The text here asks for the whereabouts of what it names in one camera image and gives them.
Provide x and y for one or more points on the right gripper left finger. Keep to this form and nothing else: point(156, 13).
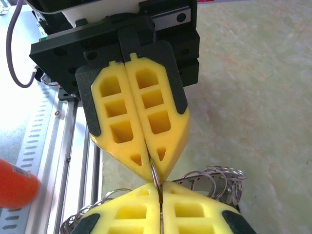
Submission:
point(102, 219)

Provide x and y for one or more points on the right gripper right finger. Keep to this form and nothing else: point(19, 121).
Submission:
point(212, 217)

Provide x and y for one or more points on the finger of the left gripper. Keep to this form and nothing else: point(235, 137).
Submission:
point(175, 136)
point(97, 109)

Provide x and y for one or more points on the orange plastic cylinder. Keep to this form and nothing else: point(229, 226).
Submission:
point(17, 187)

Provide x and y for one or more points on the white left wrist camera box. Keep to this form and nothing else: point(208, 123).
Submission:
point(97, 17)

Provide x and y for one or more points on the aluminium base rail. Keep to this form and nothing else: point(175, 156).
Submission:
point(73, 158)

